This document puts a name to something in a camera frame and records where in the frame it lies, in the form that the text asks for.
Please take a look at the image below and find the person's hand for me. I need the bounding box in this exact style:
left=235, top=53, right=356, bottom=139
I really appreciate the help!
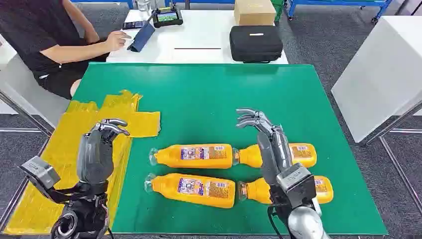
left=105, top=30, right=132, bottom=53

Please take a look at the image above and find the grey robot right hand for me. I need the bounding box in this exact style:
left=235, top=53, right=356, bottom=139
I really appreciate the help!
left=235, top=108, right=294, bottom=186

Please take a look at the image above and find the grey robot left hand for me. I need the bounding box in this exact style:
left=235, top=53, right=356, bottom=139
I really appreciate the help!
left=77, top=119, right=131, bottom=185

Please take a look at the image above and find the orange drink bottle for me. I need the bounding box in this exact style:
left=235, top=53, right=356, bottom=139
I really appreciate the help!
left=237, top=175, right=334, bottom=205
left=232, top=142, right=318, bottom=168
left=144, top=173, right=236, bottom=209
left=149, top=143, right=234, bottom=169

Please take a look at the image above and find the black phone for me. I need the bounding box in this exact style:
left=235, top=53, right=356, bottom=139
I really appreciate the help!
left=122, top=20, right=148, bottom=31

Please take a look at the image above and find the blue folding tablet cover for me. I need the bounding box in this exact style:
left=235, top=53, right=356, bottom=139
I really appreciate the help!
left=126, top=21, right=156, bottom=53

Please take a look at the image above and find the yellow plastic sheet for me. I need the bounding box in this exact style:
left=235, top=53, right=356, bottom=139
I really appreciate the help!
left=3, top=90, right=162, bottom=236

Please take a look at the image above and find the blue metal bar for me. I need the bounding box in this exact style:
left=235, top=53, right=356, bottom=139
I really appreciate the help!
left=70, top=0, right=136, bottom=9

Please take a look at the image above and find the black controller with screen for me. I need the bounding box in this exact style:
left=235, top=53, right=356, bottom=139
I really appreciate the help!
left=152, top=5, right=184, bottom=29

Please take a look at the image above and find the green table mat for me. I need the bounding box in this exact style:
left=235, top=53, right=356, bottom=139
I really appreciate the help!
left=71, top=62, right=388, bottom=236

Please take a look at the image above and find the person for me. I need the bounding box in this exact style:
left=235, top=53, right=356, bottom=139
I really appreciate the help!
left=0, top=0, right=132, bottom=100

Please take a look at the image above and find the white bench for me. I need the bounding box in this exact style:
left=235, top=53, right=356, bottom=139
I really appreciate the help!
left=0, top=34, right=71, bottom=136

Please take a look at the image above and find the black zip case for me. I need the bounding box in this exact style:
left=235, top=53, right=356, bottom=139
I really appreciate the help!
left=229, top=25, right=284, bottom=64

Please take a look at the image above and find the white slanted table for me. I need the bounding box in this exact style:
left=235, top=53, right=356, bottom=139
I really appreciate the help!
left=331, top=15, right=422, bottom=212

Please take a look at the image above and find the brown cardboard box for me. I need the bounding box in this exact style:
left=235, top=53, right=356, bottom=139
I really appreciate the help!
left=234, top=0, right=277, bottom=27

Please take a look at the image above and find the green crate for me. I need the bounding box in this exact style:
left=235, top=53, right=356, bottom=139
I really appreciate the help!
left=271, top=0, right=285, bottom=23

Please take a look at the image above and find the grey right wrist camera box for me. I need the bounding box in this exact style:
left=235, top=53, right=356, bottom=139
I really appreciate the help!
left=276, top=164, right=317, bottom=207

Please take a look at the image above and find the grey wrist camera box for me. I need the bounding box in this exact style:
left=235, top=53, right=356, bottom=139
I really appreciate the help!
left=19, top=156, right=61, bottom=199
left=276, top=164, right=317, bottom=207

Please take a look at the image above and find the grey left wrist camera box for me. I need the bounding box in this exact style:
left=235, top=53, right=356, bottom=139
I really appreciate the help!
left=19, top=156, right=61, bottom=199

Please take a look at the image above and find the blue metal cart frame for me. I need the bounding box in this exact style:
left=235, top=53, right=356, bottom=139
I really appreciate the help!
left=286, top=0, right=394, bottom=24

